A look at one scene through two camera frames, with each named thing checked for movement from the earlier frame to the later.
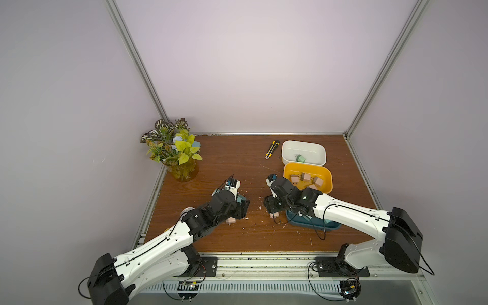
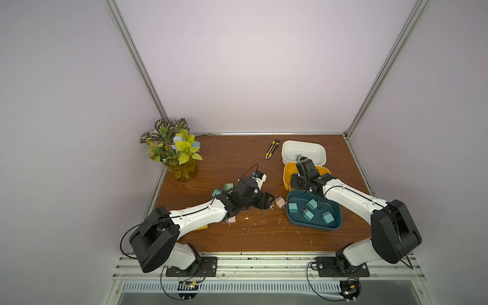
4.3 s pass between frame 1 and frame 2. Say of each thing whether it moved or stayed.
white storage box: stayed
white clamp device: moved
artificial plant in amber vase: stayed
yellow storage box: stayed
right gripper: moved
